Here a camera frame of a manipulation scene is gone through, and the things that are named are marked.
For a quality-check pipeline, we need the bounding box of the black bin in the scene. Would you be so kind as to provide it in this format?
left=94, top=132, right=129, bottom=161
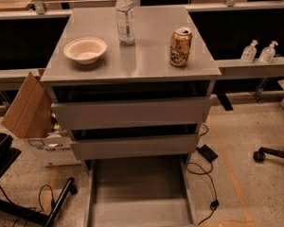
left=0, top=133, right=21, bottom=178

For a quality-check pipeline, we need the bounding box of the grey drawer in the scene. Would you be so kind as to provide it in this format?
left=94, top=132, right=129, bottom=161
left=51, top=96, right=211, bottom=130
left=83, top=155, right=197, bottom=227
left=71, top=134, right=199, bottom=160

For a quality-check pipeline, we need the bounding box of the black stand leg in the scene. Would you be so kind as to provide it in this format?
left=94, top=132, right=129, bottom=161
left=0, top=177, right=79, bottom=227

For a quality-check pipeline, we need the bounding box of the grey middle drawer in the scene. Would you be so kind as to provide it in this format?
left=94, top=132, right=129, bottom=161
left=71, top=134, right=199, bottom=160

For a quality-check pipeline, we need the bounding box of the black floor cable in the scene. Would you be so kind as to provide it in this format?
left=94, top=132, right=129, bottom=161
left=186, top=123, right=220, bottom=227

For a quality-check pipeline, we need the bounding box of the gold soda can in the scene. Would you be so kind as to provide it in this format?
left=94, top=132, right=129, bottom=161
left=169, top=27, right=192, bottom=67

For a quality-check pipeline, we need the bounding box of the hand sanitizer bottle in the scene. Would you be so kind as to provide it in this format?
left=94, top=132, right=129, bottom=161
left=240, top=40, right=257, bottom=62
left=259, top=41, right=278, bottom=63

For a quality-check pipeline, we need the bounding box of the clear plastic water bottle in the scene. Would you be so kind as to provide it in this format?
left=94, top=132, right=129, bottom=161
left=115, top=0, right=135, bottom=45

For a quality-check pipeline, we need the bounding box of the grey top drawer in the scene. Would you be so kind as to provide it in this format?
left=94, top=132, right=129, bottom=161
left=51, top=96, right=211, bottom=130

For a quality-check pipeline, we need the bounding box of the right hand sanitizer bottle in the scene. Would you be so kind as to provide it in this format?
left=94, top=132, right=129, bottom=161
left=259, top=41, right=278, bottom=63

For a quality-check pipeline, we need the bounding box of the grey bottom drawer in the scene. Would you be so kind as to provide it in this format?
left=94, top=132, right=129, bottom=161
left=83, top=155, right=197, bottom=227

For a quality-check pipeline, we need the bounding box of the grey drawer cabinet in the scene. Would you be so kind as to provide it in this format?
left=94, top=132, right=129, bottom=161
left=40, top=5, right=222, bottom=227

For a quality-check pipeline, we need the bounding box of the black office chair base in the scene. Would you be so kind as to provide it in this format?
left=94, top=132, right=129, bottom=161
left=253, top=148, right=284, bottom=163

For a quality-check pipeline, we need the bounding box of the black power adapter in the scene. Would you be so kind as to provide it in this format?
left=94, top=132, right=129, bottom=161
left=197, top=145, right=218, bottom=163

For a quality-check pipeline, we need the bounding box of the open cardboard box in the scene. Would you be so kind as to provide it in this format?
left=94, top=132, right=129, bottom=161
left=2, top=73, right=80, bottom=166

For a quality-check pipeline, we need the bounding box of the left hand sanitizer bottle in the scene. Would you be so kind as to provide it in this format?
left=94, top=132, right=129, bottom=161
left=240, top=40, right=257, bottom=62

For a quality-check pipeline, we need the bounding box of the white paper bowl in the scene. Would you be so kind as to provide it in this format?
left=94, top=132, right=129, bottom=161
left=63, top=37, right=107, bottom=64

